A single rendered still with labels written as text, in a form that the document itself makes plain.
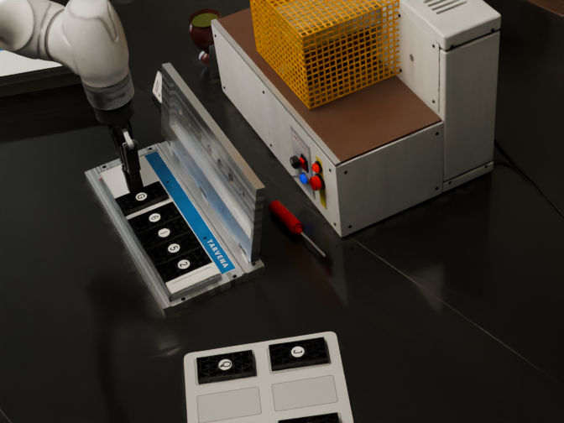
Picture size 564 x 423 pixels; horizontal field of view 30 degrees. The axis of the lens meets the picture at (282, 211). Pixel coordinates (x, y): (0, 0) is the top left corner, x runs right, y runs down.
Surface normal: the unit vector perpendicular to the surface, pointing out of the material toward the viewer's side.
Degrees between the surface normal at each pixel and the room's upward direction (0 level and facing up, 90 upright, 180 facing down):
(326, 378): 0
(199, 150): 79
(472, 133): 90
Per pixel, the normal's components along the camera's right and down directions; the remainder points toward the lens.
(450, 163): 0.45, 0.59
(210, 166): -0.89, 0.23
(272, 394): -0.10, -0.71
